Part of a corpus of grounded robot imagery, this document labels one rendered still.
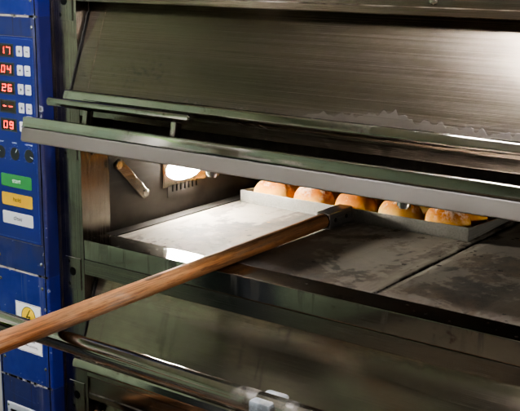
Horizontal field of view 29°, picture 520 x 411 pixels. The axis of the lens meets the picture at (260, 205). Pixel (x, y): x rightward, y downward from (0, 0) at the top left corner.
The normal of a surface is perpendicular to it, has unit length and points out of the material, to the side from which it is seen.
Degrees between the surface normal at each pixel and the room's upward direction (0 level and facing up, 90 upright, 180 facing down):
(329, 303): 90
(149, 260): 90
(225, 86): 70
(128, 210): 90
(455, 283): 0
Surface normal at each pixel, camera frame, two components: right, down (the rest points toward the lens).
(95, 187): 0.80, 0.15
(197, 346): -0.55, -0.16
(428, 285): 0.01, -0.97
